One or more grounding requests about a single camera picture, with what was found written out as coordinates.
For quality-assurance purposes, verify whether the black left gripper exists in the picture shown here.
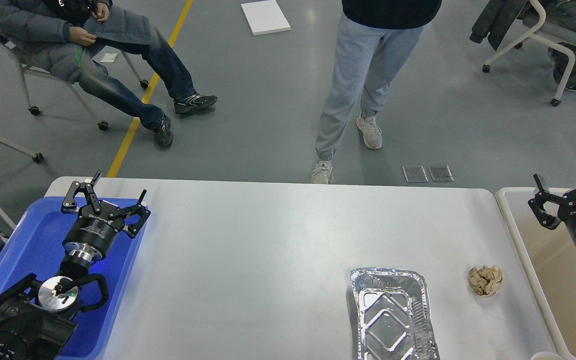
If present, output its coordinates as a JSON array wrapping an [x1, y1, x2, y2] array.
[[61, 170, 152, 262]]

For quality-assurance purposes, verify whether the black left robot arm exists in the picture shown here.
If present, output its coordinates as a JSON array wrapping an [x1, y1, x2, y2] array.
[[0, 173, 151, 360]]

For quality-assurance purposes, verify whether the beige plastic bin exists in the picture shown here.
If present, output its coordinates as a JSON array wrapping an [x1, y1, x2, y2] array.
[[496, 187, 576, 360]]

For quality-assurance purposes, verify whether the blue plastic tray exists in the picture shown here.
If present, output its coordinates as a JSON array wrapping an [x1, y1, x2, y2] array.
[[0, 196, 143, 360]]

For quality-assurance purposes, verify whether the crumpled brown paper ball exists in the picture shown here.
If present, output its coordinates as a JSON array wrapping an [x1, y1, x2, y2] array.
[[468, 265, 504, 297]]

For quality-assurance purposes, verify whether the right metal floor plate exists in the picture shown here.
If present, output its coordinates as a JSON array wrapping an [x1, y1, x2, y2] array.
[[428, 165, 455, 183]]

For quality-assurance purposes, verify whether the metal floor plate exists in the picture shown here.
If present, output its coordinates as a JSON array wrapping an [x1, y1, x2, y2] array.
[[428, 165, 455, 183], [402, 165, 429, 183]]

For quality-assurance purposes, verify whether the small paper on floor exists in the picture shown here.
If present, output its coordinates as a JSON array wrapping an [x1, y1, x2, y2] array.
[[99, 52, 119, 63]]

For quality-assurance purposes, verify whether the white chair at right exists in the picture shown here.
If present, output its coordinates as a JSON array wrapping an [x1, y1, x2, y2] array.
[[482, 0, 576, 107]]

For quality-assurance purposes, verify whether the left metal floor plate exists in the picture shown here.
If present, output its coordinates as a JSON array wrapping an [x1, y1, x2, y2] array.
[[402, 165, 429, 183]]

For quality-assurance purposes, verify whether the seated person in grey coat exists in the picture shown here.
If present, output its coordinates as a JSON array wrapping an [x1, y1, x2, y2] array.
[[0, 0, 217, 148]]

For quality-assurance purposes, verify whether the dark jacket on chair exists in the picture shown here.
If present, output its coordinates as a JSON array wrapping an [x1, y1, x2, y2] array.
[[470, 0, 528, 51]]

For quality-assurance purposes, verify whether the white chair under left person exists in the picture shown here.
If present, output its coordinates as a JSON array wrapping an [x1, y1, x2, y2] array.
[[0, 21, 150, 132]]

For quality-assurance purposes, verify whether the aluminium foil tray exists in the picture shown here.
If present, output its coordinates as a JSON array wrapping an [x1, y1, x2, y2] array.
[[349, 268, 441, 360]]

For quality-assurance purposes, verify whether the standing person in grey sweatpants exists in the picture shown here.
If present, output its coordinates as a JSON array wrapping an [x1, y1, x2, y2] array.
[[310, 0, 442, 185]]

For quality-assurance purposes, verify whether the white board on floor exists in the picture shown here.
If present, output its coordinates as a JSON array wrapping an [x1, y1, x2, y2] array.
[[240, 0, 291, 35]]

